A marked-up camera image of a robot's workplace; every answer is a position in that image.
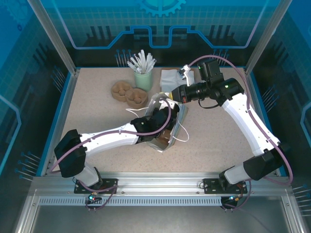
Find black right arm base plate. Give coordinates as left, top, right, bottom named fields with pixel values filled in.
left=203, top=178, right=248, bottom=195

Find green paper takeout bag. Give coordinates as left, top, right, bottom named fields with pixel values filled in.
left=125, top=92, right=190, bottom=153

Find brown pulp cup carrier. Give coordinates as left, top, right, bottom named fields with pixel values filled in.
left=110, top=81, right=134, bottom=103
left=124, top=87, right=149, bottom=111
left=155, top=128, right=172, bottom=148

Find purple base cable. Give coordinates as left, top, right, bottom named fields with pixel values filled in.
left=220, top=189, right=252, bottom=213
left=79, top=178, right=121, bottom=212

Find white paper napkins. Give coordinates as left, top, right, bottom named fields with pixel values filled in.
left=160, top=69, right=195, bottom=93

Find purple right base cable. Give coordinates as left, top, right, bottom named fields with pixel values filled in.
left=220, top=189, right=252, bottom=213

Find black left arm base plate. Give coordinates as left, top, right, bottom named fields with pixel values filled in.
left=74, top=178, right=119, bottom=195

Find aluminium mounting rail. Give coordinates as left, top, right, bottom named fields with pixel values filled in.
left=31, top=171, right=292, bottom=196

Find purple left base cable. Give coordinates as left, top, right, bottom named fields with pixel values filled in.
left=79, top=178, right=121, bottom=212

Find green straw holder cup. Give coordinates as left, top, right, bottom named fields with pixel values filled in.
left=134, top=68, right=154, bottom=92

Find aluminium frame post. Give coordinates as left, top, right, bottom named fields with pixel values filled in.
left=27, top=0, right=81, bottom=75
left=243, top=0, right=294, bottom=75

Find slotted metal cable duct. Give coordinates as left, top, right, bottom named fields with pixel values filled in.
left=38, top=196, right=230, bottom=207

